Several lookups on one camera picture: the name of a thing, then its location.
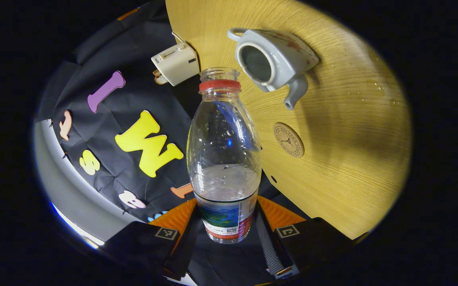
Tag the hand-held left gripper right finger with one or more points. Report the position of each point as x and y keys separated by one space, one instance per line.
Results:
x=270 y=246

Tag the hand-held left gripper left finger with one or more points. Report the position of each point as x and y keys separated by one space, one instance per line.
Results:
x=185 y=246

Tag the clear plastic water bottle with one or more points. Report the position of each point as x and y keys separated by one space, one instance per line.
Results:
x=223 y=159

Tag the round wooden coaster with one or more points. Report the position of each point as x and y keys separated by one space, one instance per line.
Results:
x=288 y=140

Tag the white ceramic teacup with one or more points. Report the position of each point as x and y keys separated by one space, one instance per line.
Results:
x=284 y=59

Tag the bread slice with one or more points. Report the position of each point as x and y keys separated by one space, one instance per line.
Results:
x=159 y=78

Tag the white toaster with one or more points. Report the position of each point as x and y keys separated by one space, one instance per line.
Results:
x=175 y=65

